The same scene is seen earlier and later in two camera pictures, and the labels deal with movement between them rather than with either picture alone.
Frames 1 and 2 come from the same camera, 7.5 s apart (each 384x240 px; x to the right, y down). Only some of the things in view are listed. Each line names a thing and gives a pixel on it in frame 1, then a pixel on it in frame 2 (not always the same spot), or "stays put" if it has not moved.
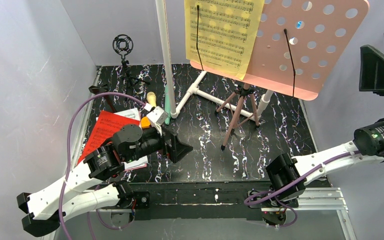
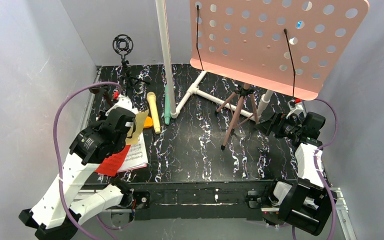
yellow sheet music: [227, 30] → [139, 128]
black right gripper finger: [377, 71] → [297, 129]
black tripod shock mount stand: [123, 44] stays put
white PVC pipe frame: [193, 90] stays put
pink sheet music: [145, 165] stays put
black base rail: [199, 200] stays put
